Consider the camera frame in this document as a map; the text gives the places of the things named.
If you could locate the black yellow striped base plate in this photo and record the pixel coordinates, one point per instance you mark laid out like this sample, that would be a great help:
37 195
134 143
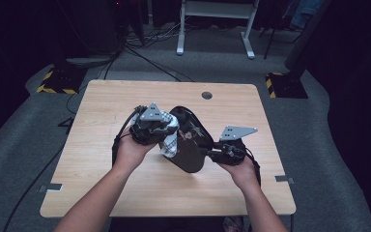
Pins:
286 87
62 82

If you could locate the black floral lacquer tray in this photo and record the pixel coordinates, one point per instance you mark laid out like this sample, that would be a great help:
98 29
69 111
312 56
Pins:
191 151

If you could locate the white metal desk frame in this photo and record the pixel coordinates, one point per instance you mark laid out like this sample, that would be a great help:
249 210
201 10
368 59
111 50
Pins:
219 9

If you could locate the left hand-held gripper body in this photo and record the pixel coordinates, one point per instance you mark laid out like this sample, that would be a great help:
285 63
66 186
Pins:
148 130

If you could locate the grey tape strip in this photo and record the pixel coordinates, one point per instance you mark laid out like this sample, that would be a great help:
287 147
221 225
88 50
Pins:
50 187
283 179

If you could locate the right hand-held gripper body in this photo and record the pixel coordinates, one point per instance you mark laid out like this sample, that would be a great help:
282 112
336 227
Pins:
233 153

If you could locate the white patterned cloth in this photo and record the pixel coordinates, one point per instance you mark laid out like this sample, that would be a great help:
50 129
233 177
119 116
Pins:
170 146

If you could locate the dark stand with grey base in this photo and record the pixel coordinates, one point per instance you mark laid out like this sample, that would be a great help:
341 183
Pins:
90 32

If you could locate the person's left hand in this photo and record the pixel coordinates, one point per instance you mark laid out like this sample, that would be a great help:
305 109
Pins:
130 154

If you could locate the grey slanted pole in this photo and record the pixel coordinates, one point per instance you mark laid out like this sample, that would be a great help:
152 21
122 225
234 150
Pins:
306 35

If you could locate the round grey table grommet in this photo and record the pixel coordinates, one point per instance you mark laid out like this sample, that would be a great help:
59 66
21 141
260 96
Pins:
207 95

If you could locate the person's right hand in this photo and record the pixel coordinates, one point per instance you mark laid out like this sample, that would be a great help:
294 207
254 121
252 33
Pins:
244 174

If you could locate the light patterned fabric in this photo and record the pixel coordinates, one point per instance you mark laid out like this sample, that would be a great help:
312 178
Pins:
235 225

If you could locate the person's dark clothing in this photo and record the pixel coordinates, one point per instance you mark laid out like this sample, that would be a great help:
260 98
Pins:
167 225

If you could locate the blue denim cloth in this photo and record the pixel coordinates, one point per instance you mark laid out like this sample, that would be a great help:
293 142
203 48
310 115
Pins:
306 13

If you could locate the black tripod stand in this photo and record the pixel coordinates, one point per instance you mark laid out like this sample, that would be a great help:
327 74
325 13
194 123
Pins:
270 45

